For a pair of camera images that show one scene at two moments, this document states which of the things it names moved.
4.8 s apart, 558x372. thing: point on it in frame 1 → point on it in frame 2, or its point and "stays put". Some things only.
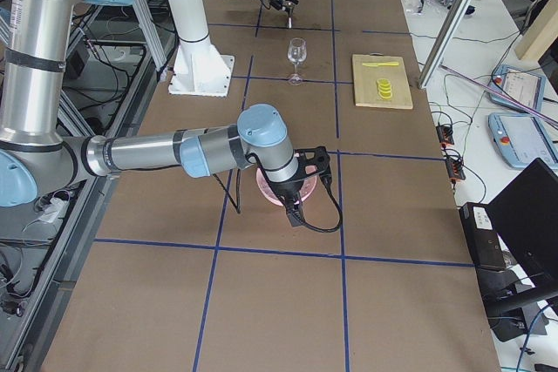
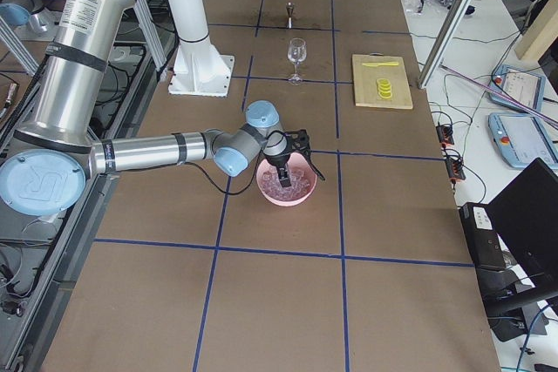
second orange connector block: (455, 169) stays put
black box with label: (483, 240) stays put
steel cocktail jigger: (289, 21) stays put
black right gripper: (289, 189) → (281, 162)
